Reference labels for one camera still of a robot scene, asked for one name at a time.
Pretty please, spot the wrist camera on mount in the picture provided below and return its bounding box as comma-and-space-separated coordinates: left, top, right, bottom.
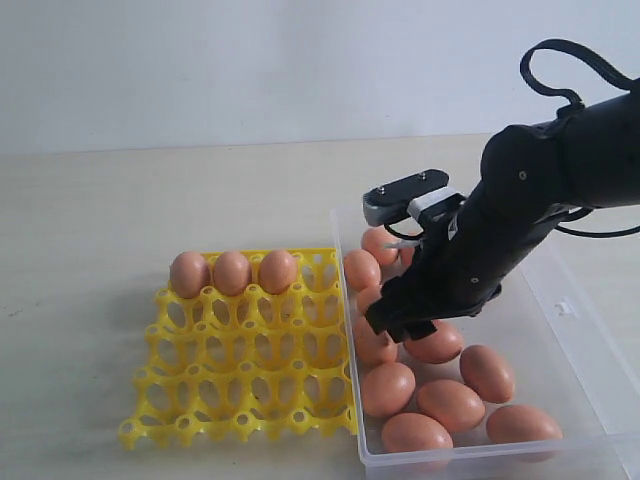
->
362, 169, 466, 229

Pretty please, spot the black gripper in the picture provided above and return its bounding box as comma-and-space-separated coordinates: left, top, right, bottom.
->
365, 185, 560, 342

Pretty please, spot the yellow plastic egg tray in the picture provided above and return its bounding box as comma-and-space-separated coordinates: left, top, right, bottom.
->
118, 248, 358, 450

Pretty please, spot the brown egg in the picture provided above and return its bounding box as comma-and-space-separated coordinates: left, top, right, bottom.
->
381, 412, 453, 454
416, 379, 486, 434
352, 316, 398, 367
399, 240, 416, 269
485, 404, 564, 444
213, 251, 252, 296
361, 227, 399, 267
361, 362, 416, 418
459, 344, 515, 404
169, 251, 211, 299
343, 249, 381, 292
355, 285, 381, 315
403, 320, 464, 364
258, 250, 297, 295

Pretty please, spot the clear plastic container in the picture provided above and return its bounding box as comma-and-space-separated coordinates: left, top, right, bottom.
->
329, 202, 640, 480

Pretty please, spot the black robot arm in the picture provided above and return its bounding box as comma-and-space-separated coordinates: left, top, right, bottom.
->
363, 81, 639, 342

